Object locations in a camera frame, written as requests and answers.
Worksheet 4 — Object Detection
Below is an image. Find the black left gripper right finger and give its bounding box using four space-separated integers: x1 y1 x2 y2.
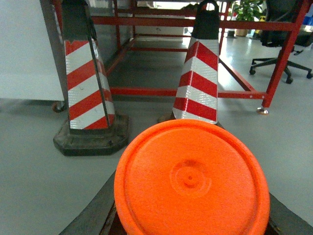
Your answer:
265 193 313 235

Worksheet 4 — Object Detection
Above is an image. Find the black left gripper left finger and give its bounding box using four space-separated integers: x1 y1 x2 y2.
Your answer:
60 173 115 235

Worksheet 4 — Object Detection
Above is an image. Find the orange cylindrical capacitor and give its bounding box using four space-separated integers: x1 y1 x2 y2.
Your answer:
114 119 270 235

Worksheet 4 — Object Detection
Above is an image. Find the left striped traffic cone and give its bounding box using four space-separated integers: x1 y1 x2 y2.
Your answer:
53 0 129 156

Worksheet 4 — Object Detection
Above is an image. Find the striped traffic cone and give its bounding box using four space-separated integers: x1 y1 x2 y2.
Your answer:
53 0 129 156
157 0 220 124

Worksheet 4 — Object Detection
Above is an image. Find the right striped traffic cone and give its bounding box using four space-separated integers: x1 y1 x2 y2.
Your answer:
157 0 220 124

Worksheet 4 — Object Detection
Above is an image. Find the green potted plant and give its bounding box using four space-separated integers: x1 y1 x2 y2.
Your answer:
232 0 264 22

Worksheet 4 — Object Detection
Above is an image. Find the red metal table frame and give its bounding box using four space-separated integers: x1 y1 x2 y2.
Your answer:
53 0 310 115

